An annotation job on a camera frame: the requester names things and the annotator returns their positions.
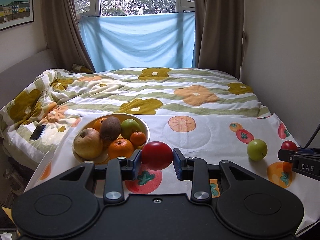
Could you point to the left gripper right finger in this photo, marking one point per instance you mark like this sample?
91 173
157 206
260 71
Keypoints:
199 172

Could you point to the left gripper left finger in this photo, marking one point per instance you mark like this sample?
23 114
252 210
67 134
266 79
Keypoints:
114 173

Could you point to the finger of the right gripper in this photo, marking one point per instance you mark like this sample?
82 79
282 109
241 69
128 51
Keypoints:
286 155

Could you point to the red cherry tomato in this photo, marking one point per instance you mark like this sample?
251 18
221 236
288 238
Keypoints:
289 145
156 155

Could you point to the large orange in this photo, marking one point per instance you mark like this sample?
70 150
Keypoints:
120 148

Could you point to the green apple back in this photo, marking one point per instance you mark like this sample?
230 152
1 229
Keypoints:
257 150

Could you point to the green apple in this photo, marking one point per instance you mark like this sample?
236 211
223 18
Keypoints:
128 127
257 150

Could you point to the small tangerine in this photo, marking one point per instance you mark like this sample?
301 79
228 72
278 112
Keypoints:
287 167
138 139

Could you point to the large yellow-red apple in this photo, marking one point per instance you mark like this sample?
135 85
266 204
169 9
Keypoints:
88 143

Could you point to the brown kiwi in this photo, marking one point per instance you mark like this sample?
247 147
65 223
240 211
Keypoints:
110 129

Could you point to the green apple front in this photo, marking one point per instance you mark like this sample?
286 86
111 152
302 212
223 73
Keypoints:
128 127

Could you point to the cream duck print bowl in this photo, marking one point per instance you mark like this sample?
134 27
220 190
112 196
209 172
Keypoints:
103 158

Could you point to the black coat rack pole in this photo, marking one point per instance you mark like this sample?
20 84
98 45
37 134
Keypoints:
313 136

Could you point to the white fruit print cloth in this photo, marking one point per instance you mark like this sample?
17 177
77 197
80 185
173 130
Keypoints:
212 138

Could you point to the black smartphone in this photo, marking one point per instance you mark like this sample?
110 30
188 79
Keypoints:
37 132

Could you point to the floral striped duvet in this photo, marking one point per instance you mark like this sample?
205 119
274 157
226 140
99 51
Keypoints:
57 98

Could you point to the floral pillow by window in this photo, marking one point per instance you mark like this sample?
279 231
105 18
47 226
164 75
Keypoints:
81 69

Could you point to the brown curtain left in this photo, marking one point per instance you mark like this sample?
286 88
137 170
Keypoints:
62 34

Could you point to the brown curtain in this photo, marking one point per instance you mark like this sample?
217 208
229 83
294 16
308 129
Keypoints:
62 34
219 27

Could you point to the light blue window cloth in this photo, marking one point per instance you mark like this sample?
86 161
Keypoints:
141 41

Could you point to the grey bed headboard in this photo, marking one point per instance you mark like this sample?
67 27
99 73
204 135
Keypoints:
19 76

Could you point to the brown curtain right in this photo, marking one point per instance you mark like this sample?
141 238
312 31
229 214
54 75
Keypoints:
219 27

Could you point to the framed city picture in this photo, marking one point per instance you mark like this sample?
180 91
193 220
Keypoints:
16 12

